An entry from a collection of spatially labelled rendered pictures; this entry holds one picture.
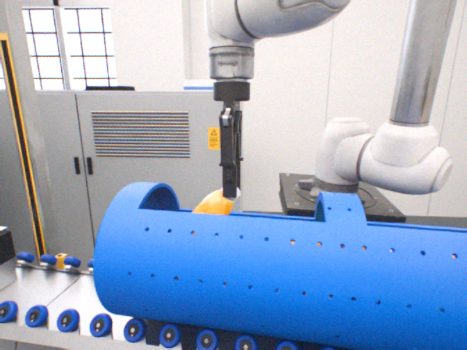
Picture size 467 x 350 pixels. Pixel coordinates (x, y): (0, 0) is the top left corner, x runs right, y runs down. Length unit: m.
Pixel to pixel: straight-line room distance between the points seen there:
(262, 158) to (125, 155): 1.61
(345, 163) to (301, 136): 2.28
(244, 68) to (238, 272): 0.37
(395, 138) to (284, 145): 2.40
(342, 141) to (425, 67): 0.29
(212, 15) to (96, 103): 1.69
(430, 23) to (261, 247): 0.69
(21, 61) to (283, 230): 1.00
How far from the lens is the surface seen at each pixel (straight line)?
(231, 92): 0.60
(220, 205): 0.65
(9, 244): 1.00
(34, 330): 0.85
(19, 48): 1.24
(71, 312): 0.77
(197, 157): 2.05
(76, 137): 2.33
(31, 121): 1.24
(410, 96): 0.96
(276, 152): 3.30
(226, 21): 0.59
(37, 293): 0.98
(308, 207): 1.02
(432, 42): 0.95
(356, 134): 1.06
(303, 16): 0.49
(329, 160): 1.07
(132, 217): 0.59
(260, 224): 0.53
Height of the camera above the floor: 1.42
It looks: 15 degrees down
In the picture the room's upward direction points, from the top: straight up
